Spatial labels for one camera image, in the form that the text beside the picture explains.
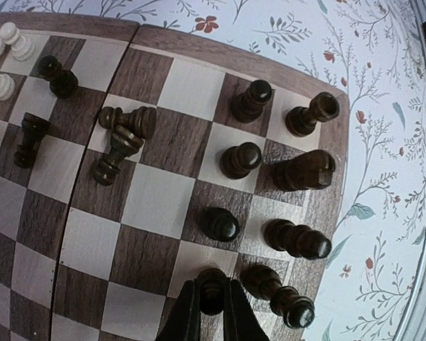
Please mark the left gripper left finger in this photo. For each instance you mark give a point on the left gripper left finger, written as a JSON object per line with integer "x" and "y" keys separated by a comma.
{"x": 183, "y": 322}

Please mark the floral patterned table mat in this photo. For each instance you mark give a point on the floral patterned table mat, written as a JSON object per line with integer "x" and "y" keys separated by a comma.
{"x": 373, "y": 51}

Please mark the dark chess piece corner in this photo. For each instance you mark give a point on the dark chess piece corner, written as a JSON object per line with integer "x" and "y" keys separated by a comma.
{"x": 312, "y": 170}

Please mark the dark pawn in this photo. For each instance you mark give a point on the dark pawn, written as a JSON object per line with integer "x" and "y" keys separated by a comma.
{"x": 211, "y": 291}
{"x": 123, "y": 144}
{"x": 63, "y": 83}
{"x": 34, "y": 130}
{"x": 140, "y": 122}
{"x": 219, "y": 224}
{"x": 247, "y": 106}

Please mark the dark pawn second row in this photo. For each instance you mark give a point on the dark pawn second row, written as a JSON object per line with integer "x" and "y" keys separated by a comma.
{"x": 238, "y": 161}

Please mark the dark chess piece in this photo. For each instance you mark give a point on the dark chess piece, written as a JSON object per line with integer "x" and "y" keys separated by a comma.
{"x": 301, "y": 121}
{"x": 299, "y": 240}
{"x": 264, "y": 283}

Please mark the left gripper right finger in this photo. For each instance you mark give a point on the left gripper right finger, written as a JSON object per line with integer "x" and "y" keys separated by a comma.
{"x": 239, "y": 320}

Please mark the wooden chess board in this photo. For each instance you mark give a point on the wooden chess board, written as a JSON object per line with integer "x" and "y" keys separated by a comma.
{"x": 85, "y": 261}

